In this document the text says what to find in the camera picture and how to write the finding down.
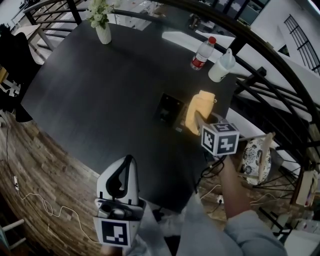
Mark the person's light grey clothing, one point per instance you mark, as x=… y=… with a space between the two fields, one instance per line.
x=225 y=240

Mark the person's left forearm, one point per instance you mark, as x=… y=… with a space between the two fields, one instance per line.
x=111 y=251

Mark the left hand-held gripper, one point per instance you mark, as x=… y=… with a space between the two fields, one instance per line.
x=113 y=232

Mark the white flower bouquet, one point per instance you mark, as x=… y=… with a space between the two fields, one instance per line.
x=98 y=11

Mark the person's right forearm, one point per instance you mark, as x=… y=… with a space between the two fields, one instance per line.
x=233 y=190

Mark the white ribbed vase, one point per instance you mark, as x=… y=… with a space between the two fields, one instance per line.
x=103 y=35

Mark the beige paper bag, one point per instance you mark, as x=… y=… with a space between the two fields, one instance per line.
x=307 y=187

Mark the white cartoon mug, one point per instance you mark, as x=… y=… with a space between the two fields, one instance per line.
x=217 y=73

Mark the clear red-capped water bottle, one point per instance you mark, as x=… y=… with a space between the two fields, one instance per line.
x=201 y=56

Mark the white power strip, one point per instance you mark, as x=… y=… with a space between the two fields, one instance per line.
x=16 y=182

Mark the orange cloth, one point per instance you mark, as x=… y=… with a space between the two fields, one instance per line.
x=200 y=105

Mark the small white power socket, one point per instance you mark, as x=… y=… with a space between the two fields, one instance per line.
x=220 y=199

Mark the pale wooden chair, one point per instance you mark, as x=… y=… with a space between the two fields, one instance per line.
x=265 y=147

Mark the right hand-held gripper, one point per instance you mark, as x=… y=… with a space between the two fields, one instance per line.
x=225 y=142

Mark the light wooden desk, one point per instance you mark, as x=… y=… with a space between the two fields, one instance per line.
x=30 y=31

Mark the dark table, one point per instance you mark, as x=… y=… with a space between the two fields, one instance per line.
x=257 y=35

